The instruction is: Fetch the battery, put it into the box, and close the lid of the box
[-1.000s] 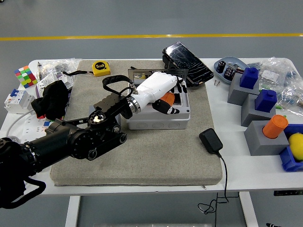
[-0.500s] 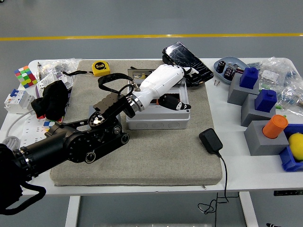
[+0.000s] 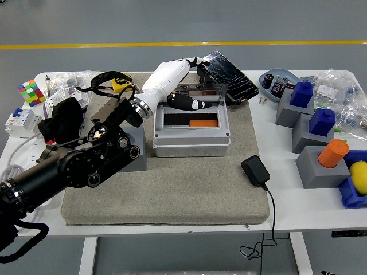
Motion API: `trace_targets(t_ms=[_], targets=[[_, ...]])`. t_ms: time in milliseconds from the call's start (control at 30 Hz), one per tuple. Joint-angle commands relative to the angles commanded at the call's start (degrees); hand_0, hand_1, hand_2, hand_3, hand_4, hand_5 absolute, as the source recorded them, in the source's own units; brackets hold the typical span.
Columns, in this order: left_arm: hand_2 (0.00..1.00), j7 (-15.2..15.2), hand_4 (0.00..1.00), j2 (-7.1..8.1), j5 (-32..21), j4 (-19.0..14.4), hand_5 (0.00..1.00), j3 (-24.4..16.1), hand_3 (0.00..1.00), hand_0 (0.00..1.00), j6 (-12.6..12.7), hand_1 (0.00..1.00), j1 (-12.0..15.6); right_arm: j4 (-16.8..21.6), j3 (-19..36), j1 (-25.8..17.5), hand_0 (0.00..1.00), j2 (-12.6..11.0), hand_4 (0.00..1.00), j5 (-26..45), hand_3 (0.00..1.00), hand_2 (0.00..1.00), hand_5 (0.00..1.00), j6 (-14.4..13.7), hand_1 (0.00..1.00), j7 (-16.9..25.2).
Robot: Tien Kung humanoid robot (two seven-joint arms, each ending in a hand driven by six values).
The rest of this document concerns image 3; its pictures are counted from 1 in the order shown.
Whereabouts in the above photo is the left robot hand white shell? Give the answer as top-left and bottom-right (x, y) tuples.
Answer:
(134, 56), (213, 113)

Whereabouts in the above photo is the clear hinged box lid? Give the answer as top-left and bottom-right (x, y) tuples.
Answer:
(154, 82), (229, 108)

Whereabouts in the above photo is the orange cylinder battery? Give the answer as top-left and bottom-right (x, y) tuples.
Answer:
(317, 139), (350, 169)
(189, 120), (218, 128)

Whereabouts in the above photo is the black box under tablet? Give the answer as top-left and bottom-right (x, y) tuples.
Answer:
(196, 66), (249, 107)

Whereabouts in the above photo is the grey plastic junction box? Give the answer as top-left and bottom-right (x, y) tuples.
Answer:
(152, 106), (232, 158)

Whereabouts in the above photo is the blue block battery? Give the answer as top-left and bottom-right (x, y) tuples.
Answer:
(308, 108), (336, 136)
(290, 81), (314, 109)

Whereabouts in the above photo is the white table leg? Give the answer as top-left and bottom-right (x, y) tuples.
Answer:
(79, 236), (98, 275)
(289, 232), (313, 275)

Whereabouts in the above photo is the black table control panel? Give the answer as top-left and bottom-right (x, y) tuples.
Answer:
(331, 229), (367, 238)

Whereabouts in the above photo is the yellow tape measure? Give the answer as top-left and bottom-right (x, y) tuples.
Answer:
(76, 73), (135, 93)

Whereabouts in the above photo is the black tablet cracked screen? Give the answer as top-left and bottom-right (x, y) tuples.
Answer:
(196, 50), (260, 104)

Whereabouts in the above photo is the blue plastic bin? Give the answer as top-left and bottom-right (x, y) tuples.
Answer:
(337, 150), (367, 209)

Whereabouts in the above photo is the grey holder block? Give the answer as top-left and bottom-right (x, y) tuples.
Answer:
(275, 88), (315, 129)
(291, 114), (335, 154)
(119, 125), (147, 172)
(295, 146), (351, 190)

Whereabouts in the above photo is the clear plastic bag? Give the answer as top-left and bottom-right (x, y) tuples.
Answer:
(47, 70), (100, 98)

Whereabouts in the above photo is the yellow round fruit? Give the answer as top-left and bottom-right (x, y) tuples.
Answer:
(349, 162), (367, 197)

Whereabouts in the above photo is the blue-grey oval dish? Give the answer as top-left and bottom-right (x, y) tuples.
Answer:
(259, 68), (303, 103)

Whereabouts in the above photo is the grey-brown mat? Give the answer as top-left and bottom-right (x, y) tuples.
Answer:
(60, 71), (270, 226)

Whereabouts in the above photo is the black cloth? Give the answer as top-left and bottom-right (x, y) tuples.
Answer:
(37, 96), (87, 146)

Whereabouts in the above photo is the black power adapter plug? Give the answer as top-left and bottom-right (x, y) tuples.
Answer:
(241, 155), (271, 188)

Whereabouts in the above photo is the brown small component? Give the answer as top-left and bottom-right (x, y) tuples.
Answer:
(282, 77), (298, 90)

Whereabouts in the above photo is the colourful puzzle cube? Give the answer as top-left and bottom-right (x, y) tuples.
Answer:
(17, 79), (46, 107)

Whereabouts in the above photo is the white blue circuit breaker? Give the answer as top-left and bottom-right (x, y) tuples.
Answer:
(4, 107), (44, 139)

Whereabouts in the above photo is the clear bag of parts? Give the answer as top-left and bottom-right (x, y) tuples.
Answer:
(300, 68), (367, 141)

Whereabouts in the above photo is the black adapter cord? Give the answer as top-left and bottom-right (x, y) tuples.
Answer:
(239, 184), (278, 275)

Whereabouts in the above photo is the white cable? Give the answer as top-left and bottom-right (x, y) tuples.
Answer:
(0, 134), (38, 184)

